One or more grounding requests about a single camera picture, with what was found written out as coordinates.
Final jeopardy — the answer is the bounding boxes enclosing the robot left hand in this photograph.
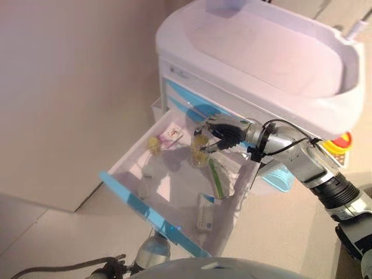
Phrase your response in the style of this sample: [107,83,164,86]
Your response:
[100,254,130,274]

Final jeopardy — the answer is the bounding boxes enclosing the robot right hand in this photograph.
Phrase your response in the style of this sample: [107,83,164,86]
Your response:
[193,115,252,155]

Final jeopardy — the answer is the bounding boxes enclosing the yellow glass vial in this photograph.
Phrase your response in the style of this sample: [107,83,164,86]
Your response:
[146,138,162,155]
[190,135,212,169]

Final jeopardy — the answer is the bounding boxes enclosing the white drawer with blue front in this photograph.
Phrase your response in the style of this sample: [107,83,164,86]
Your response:
[98,109,259,259]

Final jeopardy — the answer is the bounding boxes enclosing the green white medicine box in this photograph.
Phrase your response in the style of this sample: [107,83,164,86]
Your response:
[208,158,236,200]

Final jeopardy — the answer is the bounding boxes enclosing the pink white medicine box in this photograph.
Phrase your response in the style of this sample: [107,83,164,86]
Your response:
[158,121,187,148]

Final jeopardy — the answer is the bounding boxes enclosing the blue white medicine box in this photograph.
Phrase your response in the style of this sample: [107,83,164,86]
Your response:
[195,193,216,233]

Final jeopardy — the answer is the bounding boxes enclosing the white bin blue lid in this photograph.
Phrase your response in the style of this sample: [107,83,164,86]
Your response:
[260,161,296,195]

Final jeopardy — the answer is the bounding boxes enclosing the small clear side bin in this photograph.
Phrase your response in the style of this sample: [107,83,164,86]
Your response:
[151,97,165,117]

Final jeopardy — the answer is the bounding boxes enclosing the white medical cart blue drawers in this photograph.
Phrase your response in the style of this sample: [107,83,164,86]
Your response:
[151,0,366,195]

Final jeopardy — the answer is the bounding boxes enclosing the yellow sharps container red lid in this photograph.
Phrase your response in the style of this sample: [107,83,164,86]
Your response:
[324,130,354,155]

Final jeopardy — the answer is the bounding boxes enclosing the grey robot torso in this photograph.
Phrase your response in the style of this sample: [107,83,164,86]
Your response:
[127,257,338,279]

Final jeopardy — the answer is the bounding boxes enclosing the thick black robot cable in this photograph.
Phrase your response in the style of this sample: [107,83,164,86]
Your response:
[19,257,111,279]

